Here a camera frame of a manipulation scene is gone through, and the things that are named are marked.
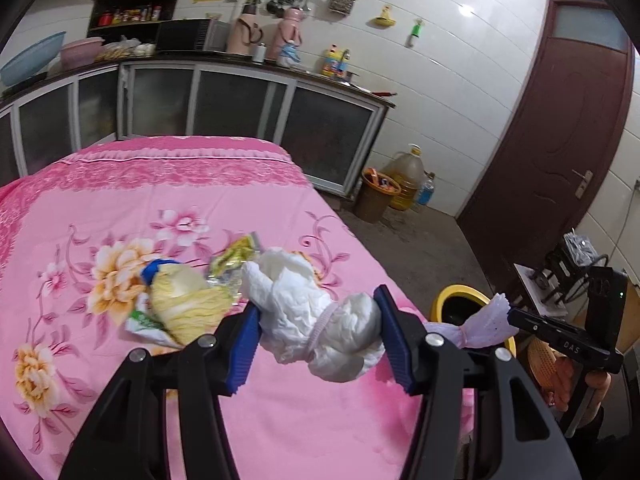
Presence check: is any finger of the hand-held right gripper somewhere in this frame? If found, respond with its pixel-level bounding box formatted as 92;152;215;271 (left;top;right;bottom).
507;307;626;372

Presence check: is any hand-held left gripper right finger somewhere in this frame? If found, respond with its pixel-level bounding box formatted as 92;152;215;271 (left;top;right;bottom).
372;284;568;480

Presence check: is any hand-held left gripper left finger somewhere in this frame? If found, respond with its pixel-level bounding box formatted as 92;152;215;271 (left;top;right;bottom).
57;304;263;480

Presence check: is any white diaper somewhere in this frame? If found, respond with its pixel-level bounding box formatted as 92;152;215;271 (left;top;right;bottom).
241;246;389;385

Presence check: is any yellow trash bin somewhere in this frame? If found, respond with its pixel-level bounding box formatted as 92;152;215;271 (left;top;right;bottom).
431;284;517;357

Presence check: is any pale purple bag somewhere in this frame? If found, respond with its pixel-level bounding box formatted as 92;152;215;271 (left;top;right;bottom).
425;293;512;350

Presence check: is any person's right hand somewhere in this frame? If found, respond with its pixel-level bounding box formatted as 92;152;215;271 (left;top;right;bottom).
585;373;612;404

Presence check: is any small white top table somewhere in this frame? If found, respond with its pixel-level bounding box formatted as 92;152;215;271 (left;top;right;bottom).
512;260;592;322

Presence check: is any crumpled yellow blue wrapper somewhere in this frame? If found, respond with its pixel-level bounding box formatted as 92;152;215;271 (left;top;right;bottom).
124;258;237;351

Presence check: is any yellow snack wrapper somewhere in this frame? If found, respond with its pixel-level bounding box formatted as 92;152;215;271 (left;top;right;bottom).
207;232;264;287

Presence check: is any brown waste bin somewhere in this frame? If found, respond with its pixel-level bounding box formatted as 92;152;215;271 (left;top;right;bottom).
354;167;403;225

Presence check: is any clear water bottle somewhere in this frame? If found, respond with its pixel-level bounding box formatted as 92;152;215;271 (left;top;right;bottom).
416;172;437;206

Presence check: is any large cooking oil jug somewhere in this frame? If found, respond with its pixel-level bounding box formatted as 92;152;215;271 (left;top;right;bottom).
382;144;426;211

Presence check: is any pink floral blanket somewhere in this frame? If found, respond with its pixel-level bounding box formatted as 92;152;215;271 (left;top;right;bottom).
0;135;476;480

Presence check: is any brown wooden door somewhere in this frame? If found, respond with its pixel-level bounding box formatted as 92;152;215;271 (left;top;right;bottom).
457;0;636;262

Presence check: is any kitchen counter cabinet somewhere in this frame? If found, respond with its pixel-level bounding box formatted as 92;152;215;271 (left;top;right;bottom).
0;50;396;199

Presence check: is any blue white jug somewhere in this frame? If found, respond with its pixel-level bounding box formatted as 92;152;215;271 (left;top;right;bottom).
276;40;301;69

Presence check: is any pink thermos dark cap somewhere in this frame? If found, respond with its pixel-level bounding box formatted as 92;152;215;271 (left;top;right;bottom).
227;4;264;55

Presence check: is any black microwave oven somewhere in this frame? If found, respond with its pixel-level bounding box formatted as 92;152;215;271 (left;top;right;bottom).
156;18;231;53

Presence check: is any clear bag of food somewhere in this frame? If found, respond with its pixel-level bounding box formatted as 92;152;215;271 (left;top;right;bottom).
95;35;157;63

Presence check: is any pink plastic basin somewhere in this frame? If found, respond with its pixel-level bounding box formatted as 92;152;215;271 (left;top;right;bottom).
60;36;106;69

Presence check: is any row of spice jars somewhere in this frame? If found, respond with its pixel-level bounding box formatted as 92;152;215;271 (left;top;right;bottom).
97;5;164;27

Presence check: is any dark wooden shelf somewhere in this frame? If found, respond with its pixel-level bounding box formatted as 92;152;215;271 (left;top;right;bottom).
87;0;186;39

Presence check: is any blue plastic basin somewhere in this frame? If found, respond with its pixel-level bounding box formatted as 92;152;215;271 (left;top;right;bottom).
0;31;67;87

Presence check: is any silver door handle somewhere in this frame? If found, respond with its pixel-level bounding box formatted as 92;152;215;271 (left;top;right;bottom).
570;170;595;199

